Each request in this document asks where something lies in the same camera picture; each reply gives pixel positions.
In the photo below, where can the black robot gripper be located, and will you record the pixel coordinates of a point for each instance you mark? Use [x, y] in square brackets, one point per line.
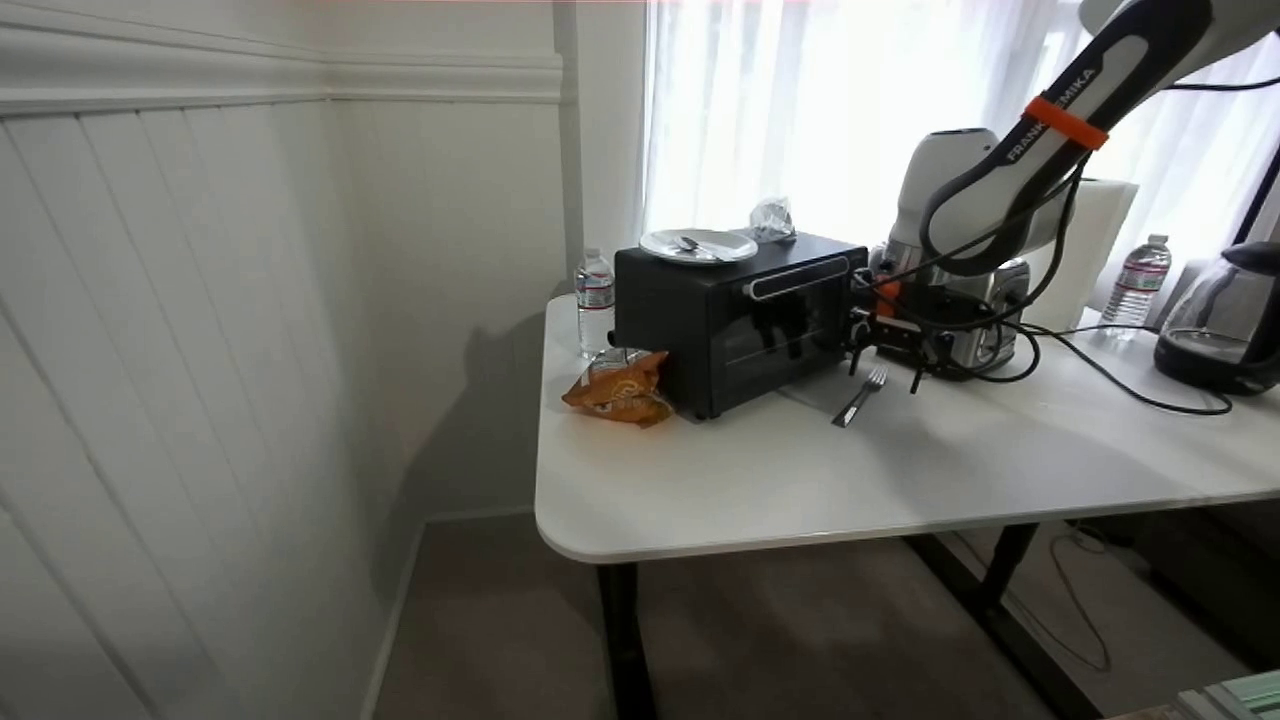
[926, 329]

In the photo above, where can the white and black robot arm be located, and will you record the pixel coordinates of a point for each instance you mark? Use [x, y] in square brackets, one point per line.
[985, 219]

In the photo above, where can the white plate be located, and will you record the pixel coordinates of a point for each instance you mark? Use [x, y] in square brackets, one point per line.
[712, 245]

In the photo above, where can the black toaster oven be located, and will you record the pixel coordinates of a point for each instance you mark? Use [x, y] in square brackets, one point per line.
[739, 329]

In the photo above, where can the white paper towel roll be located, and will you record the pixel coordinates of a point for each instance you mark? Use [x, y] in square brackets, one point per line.
[1094, 228]

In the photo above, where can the orange snack bag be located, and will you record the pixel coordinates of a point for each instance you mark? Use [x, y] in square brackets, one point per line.
[620, 390]

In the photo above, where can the clear plastic water bottle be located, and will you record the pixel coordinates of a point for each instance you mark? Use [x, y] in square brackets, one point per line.
[1137, 283]

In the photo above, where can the white sheer curtain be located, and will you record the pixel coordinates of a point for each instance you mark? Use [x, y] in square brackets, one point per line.
[821, 103]

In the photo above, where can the small water bottle behind oven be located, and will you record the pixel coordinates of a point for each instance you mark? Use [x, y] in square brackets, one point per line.
[595, 303]

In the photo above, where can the black glass electric kettle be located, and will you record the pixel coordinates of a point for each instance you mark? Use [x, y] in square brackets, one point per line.
[1227, 329]

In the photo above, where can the black table leg frame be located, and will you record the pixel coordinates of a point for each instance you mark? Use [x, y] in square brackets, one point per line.
[891, 628]

